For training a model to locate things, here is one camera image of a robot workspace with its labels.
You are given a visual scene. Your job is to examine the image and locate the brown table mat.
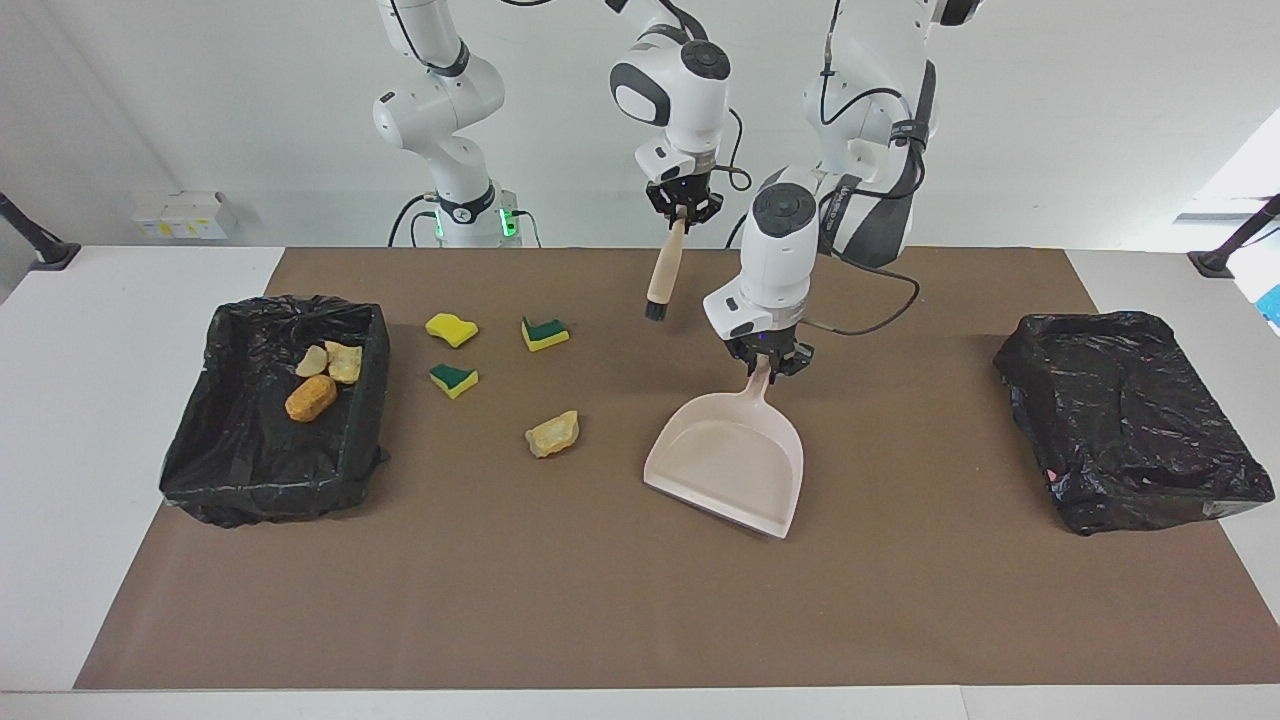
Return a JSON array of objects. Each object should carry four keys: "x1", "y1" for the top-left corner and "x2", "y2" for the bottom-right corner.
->
[{"x1": 73, "y1": 247, "x2": 1280, "y2": 691}]

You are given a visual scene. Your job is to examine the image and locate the brown bread roll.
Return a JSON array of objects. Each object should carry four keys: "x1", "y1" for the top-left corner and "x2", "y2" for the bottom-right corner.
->
[{"x1": 284, "y1": 374, "x2": 340, "y2": 424}]

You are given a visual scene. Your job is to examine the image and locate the black base cable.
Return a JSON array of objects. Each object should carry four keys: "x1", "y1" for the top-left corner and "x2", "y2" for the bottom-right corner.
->
[{"x1": 388, "y1": 193, "x2": 441, "y2": 248}]

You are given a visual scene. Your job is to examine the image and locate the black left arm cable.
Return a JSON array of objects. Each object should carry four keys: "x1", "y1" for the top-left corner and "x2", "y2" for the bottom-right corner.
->
[{"x1": 795, "y1": 0, "x2": 941, "y2": 338}]

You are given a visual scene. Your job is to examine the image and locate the beige hand brush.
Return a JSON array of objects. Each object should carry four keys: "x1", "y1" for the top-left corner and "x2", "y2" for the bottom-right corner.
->
[{"x1": 645, "y1": 215, "x2": 691, "y2": 323}]

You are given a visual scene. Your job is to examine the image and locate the black bag lined bin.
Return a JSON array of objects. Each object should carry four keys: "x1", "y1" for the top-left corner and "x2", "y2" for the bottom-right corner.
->
[
  {"x1": 992, "y1": 310, "x2": 1277, "y2": 537},
  {"x1": 158, "y1": 294, "x2": 393, "y2": 529}
]

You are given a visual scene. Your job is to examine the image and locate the pale bread chunk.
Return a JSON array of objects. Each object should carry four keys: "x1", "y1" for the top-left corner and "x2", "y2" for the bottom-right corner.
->
[{"x1": 524, "y1": 409, "x2": 581, "y2": 460}]

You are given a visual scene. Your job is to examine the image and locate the green yellow sponge piece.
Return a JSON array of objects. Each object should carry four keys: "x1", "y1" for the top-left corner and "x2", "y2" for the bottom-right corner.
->
[
  {"x1": 429, "y1": 363, "x2": 480, "y2": 400},
  {"x1": 520, "y1": 316, "x2": 572, "y2": 353}
]

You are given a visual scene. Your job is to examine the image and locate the all yellow sponge piece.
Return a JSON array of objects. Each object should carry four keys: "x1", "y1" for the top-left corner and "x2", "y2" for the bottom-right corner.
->
[{"x1": 425, "y1": 312, "x2": 480, "y2": 349}]

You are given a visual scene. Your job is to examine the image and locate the beige plastic dustpan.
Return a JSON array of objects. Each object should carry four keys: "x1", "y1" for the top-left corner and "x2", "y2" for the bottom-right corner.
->
[{"x1": 643, "y1": 355, "x2": 805, "y2": 541}]

